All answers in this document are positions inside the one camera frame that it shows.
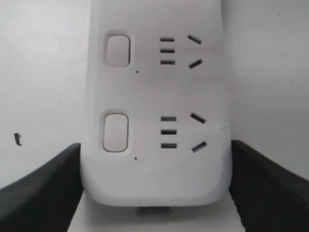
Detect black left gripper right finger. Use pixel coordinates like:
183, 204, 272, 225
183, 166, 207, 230
229, 140, 309, 232

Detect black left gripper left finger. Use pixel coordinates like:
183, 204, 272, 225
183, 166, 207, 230
0, 143, 84, 232

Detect white five-outlet power strip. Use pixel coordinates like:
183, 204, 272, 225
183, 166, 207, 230
81, 0, 232, 208

